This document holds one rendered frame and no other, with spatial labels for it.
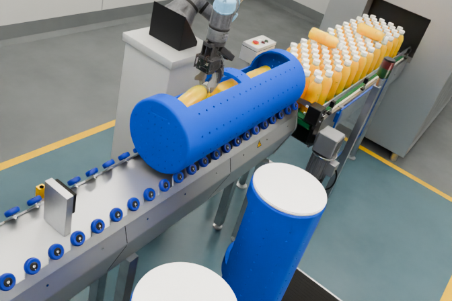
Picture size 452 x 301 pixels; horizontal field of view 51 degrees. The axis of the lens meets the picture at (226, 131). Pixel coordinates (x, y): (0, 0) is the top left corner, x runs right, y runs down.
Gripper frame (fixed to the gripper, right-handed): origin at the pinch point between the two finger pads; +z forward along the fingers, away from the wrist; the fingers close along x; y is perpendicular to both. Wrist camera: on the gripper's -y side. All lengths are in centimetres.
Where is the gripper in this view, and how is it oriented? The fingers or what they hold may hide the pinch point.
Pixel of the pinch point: (207, 87)
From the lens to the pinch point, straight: 180.5
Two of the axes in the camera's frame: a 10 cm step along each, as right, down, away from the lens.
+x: 7.8, 4.8, -3.9
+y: -5.8, 3.2, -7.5
